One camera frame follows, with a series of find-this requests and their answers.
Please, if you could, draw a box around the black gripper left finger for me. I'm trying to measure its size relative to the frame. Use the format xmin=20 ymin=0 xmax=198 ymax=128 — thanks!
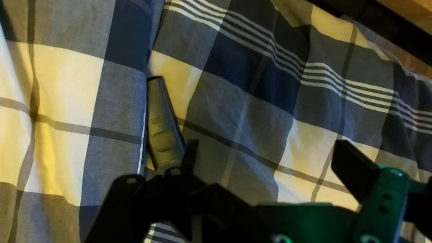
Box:
xmin=84 ymin=139 xmax=271 ymax=243

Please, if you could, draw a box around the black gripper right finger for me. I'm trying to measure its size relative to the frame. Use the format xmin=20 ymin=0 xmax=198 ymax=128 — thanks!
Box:
xmin=330 ymin=139 xmax=432 ymax=243

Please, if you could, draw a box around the black remote control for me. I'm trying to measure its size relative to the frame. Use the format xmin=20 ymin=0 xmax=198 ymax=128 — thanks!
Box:
xmin=144 ymin=75 xmax=187 ymax=175

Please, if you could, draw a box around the plaid duvet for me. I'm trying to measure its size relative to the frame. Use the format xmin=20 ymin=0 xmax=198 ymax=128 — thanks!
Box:
xmin=0 ymin=0 xmax=432 ymax=243

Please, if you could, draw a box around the dark wooden bed frame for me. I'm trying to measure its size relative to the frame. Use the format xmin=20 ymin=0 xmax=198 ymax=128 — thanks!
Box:
xmin=309 ymin=0 xmax=432 ymax=68

